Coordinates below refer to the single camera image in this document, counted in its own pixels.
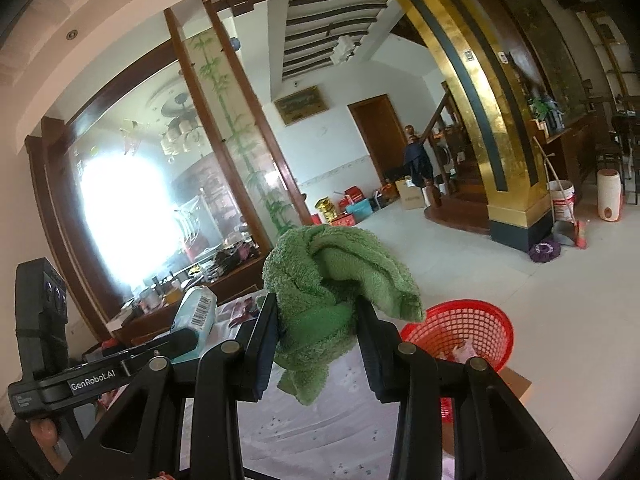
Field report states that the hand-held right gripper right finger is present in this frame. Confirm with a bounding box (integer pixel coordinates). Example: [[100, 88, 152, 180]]
[[356, 297, 576, 480]]

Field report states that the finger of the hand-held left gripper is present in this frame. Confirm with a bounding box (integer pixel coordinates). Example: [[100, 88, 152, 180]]
[[82, 327, 199, 376]]

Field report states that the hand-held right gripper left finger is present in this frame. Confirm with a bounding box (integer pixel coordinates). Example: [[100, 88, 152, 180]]
[[52, 292, 278, 480]]

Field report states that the light blue wipes packet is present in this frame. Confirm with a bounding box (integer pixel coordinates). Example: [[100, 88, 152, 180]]
[[167, 285, 218, 361]]

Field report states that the green towel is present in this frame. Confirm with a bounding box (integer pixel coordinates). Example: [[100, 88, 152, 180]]
[[262, 225, 426, 406]]

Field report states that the red plastic basket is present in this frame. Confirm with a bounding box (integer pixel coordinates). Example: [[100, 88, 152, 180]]
[[400, 300, 515, 421]]

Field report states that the person's left hand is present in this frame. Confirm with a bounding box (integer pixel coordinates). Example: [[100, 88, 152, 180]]
[[27, 416, 60, 453]]

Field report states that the wooden sideboard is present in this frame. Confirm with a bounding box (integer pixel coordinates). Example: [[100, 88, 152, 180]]
[[107, 252, 266, 346]]

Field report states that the dark red foil packet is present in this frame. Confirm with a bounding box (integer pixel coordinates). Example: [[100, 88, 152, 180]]
[[227, 297, 263, 328]]

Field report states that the flat cardboard piece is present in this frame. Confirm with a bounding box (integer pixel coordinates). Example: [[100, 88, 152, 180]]
[[495, 365, 532, 406]]

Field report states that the cardboard box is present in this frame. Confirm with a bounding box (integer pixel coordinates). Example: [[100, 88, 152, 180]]
[[396, 177, 427, 211]]

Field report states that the wooden staircase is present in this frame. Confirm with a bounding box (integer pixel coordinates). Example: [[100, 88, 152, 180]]
[[424, 80, 493, 233]]

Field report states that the purple mop head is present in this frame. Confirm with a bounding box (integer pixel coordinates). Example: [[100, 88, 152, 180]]
[[530, 241, 557, 264]]

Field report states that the dark jacket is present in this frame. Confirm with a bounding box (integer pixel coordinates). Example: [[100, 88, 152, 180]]
[[404, 142, 432, 186]]

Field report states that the bamboo painted glass panel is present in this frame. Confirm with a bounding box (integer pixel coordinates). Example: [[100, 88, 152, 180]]
[[182, 30, 296, 256]]

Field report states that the brown wooden door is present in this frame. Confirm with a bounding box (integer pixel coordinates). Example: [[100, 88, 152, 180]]
[[348, 93, 416, 186]]

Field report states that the grey dustpan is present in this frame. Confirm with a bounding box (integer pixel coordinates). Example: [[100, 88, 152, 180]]
[[551, 220, 581, 247]]

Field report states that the gold pillar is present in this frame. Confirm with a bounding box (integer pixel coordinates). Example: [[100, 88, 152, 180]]
[[387, 0, 556, 253]]

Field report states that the broom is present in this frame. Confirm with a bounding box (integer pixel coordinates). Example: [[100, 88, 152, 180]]
[[532, 136, 588, 250]]

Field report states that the white plastic bucket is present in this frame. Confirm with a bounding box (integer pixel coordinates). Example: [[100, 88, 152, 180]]
[[547, 180, 577, 223]]

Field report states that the framed painting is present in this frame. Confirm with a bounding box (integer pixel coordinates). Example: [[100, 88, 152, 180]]
[[273, 86, 330, 127]]

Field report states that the white cylinder bin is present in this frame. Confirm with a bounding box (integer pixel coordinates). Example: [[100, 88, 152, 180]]
[[596, 169, 625, 222]]

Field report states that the potted plant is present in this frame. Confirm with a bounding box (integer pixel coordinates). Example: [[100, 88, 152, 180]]
[[530, 95, 566, 131]]

